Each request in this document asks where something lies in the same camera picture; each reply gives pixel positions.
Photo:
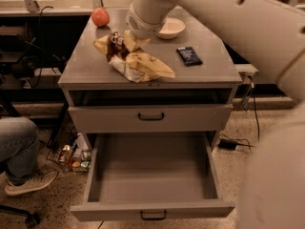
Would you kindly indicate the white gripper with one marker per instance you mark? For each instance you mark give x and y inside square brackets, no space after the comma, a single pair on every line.
[143,28]

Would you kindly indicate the brown yellow chip bag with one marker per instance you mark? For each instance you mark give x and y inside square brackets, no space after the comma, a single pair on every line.
[137,66]

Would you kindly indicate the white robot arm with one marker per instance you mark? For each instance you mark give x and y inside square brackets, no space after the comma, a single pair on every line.
[270,35]

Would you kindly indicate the grey closed upper drawer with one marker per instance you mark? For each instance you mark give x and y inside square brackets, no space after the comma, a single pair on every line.
[143,119]

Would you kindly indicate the grey open lower drawer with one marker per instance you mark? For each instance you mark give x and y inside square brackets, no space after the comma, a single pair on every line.
[153,176]

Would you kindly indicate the red apple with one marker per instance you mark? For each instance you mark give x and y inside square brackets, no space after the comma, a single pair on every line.
[100,17]

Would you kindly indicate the white paper bowl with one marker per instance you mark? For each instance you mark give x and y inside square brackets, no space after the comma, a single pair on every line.
[171,28]

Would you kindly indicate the dark blue snack bar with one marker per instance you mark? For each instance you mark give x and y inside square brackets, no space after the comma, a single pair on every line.
[189,56]

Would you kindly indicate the black power adapter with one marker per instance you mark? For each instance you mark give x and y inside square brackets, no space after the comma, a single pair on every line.
[227,144]

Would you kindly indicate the person leg in jeans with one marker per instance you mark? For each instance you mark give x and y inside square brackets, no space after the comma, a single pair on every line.
[19,147]

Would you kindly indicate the white sneaker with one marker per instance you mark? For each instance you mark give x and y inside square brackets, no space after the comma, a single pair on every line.
[35,183]

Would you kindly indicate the black office chair base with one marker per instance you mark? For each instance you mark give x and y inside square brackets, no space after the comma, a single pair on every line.
[31,220]

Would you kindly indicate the wire basket with cans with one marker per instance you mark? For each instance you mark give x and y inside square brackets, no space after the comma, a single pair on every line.
[68,152]

